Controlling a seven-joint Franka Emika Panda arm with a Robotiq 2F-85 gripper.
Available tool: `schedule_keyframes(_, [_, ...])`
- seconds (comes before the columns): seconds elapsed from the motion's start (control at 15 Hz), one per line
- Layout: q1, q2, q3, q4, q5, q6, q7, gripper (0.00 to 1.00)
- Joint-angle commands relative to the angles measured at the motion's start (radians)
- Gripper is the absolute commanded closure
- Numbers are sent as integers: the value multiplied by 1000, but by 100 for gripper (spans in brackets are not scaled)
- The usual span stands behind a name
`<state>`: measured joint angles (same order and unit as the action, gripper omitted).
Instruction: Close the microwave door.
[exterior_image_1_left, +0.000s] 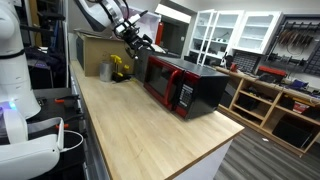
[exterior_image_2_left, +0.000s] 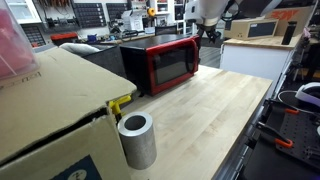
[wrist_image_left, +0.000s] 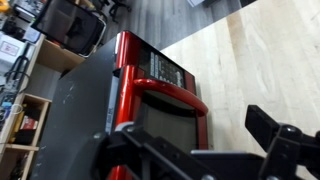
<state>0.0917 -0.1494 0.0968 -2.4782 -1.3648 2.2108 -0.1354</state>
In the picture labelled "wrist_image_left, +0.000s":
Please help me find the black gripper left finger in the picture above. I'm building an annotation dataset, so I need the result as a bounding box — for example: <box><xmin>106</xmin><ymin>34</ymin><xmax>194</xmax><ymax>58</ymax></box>
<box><xmin>93</xmin><ymin>123</ymin><xmax>218</xmax><ymax>180</ymax></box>

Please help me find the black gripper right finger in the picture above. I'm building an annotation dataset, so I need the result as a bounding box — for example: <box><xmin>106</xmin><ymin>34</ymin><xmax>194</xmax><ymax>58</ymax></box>
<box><xmin>244</xmin><ymin>104</ymin><xmax>320</xmax><ymax>180</ymax></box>

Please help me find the red microwave oven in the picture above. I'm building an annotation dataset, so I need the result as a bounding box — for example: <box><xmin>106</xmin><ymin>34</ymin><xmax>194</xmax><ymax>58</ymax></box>
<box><xmin>108</xmin><ymin>64</ymin><xmax>210</xmax><ymax>180</ymax></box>

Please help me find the black microwave body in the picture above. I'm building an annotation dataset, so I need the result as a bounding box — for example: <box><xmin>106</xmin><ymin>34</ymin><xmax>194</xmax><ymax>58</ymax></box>
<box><xmin>29</xmin><ymin>30</ymin><xmax>198</xmax><ymax>180</ymax></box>

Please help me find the red cardboard packet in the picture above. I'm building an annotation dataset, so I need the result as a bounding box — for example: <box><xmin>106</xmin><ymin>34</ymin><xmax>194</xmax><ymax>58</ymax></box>
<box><xmin>19</xmin><ymin>114</ymin><xmax>40</xmax><ymax>131</ymax></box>

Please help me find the wooden shelf workbench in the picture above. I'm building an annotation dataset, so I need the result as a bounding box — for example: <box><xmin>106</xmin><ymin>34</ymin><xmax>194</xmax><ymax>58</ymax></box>
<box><xmin>0</xmin><ymin>33</ymin><xmax>86</xmax><ymax>180</ymax></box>

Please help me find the black mesh office chair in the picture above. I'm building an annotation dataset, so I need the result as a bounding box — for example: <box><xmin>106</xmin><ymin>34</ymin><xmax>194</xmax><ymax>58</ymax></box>
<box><xmin>31</xmin><ymin>0</ymin><xmax>108</xmax><ymax>58</ymax></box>

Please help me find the white labelled box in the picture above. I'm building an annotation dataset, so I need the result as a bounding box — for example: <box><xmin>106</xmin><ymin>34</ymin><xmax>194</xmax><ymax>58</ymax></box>
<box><xmin>0</xmin><ymin>33</ymin><xmax>22</xmax><ymax>65</ymax></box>

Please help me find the yellow filament spool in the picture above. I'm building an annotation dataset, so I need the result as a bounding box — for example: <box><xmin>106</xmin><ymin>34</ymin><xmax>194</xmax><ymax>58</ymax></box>
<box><xmin>0</xmin><ymin>0</ymin><xmax>10</xmax><ymax>13</ymax></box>

